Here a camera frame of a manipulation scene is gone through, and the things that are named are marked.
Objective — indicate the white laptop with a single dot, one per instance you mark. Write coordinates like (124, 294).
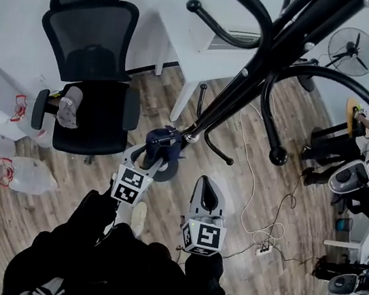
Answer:
(220, 46)

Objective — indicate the person's right forearm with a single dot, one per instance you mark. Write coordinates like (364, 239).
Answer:
(204, 270)

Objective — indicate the black metal coat rack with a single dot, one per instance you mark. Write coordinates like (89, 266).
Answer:
(252, 64)

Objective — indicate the grey cap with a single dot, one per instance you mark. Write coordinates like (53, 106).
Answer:
(69, 109)

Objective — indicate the person's left forearm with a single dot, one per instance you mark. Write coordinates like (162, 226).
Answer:
(95, 212)

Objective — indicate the black standing fan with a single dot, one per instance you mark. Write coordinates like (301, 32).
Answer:
(353, 52)

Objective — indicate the white side desk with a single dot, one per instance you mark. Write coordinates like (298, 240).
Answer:
(368, 236)

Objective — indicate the white grey backpack device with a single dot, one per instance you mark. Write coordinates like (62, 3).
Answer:
(343, 282)
(348, 176)

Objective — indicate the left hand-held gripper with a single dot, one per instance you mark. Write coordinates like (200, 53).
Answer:
(128, 186)

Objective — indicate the white power strip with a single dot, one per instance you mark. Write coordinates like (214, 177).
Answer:
(263, 251)

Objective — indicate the black mesh office chair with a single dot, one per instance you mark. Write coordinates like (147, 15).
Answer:
(89, 26)

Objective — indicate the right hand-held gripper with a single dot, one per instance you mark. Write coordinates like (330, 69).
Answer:
(205, 237)

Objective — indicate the small black office chair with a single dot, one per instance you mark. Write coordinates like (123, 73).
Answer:
(365, 203)

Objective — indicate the person's black jacket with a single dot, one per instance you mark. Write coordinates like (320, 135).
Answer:
(111, 270)

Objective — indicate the dark blue cap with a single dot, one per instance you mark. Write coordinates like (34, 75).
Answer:
(165, 149)

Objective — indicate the round yellow wooden table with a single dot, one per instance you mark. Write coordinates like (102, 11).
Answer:
(350, 109)

